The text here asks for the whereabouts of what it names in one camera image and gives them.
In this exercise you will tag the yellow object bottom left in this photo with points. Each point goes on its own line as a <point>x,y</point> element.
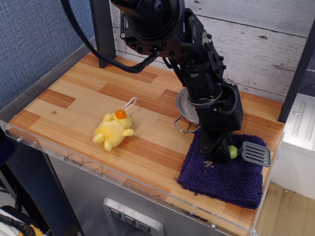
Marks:
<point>37,231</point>

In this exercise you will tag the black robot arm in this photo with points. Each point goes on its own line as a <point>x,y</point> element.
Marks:
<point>175,32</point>

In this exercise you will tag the silver control panel with buttons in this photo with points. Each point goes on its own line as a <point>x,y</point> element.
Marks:
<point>123,220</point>

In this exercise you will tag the black vertical post right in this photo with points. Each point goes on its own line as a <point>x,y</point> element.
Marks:
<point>297,79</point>

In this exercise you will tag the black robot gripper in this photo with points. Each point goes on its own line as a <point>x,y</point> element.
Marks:
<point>219,115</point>

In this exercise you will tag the green handled grey spatula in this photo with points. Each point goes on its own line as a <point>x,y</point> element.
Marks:
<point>252,153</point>

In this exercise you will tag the yellow plush duck toy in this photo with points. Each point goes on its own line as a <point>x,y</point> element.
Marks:
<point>114,127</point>

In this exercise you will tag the purple folded towel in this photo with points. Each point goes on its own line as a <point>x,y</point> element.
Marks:
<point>238,182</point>

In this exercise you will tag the stainless steel pot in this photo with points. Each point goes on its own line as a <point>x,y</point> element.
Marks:
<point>185,106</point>

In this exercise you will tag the black vertical post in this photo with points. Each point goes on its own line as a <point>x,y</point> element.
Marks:
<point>297,79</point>
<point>103,30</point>

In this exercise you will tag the stainless steel cabinet front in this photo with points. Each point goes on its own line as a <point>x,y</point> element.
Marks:
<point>85,190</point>

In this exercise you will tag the black vertical post left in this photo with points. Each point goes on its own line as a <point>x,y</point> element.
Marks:
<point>103,30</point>

